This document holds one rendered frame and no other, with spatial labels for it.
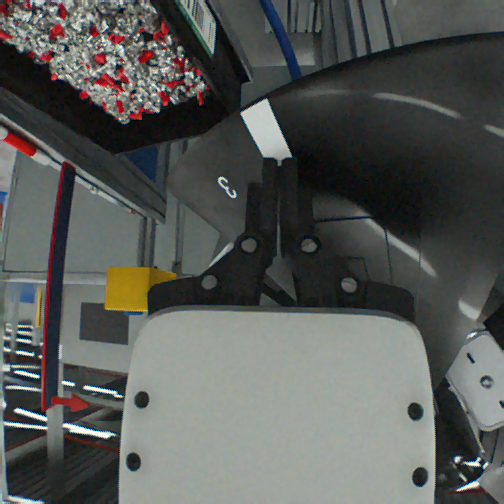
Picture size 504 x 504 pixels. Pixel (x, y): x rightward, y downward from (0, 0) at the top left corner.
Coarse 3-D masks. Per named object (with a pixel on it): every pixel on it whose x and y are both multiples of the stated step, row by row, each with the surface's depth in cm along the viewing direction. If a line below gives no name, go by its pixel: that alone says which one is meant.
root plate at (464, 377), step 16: (480, 336) 26; (464, 352) 27; (480, 352) 26; (496, 352) 25; (464, 368) 27; (480, 368) 26; (496, 368) 25; (464, 384) 26; (480, 384) 25; (496, 384) 25; (464, 400) 26; (480, 400) 25; (496, 400) 24; (480, 416) 25; (496, 416) 24
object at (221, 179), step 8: (224, 168) 17; (208, 176) 18; (216, 176) 18; (224, 176) 17; (216, 184) 18; (224, 184) 18; (232, 184) 18; (224, 192) 19; (232, 192) 18; (240, 192) 18; (232, 200) 19; (240, 200) 18
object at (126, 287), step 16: (112, 272) 57; (128, 272) 57; (144, 272) 57; (160, 272) 62; (112, 288) 57; (128, 288) 56; (144, 288) 56; (112, 304) 56; (128, 304) 56; (144, 304) 56
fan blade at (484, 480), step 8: (480, 432) 31; (488, 432) 31; (496, 432) 31; (480, 440) 31; (488, 440) 31; (496, 440) 31; (488, 448) 30; (496, 448) 31; (488, 456) 30; (496, 456) 30; (488, 464) 30; (496, 464) 30; (488, 472) 30; (496, 472) 30; (480, 480) 30; (488, 480) 30; (496, 480) 30; (488, 488) 30; (496, 488) 30; (496, 496) 31
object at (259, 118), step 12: (252, 108) 13; (264, 108) 13; (252, 120) 14; (264, 120) 13; (252, 132) 14; (264, 132) 14; (276, 132) 13; (264, 144) 14; (276, 144) 14; (264, 156) 15; (276, 156) 14; (288, 156) 14
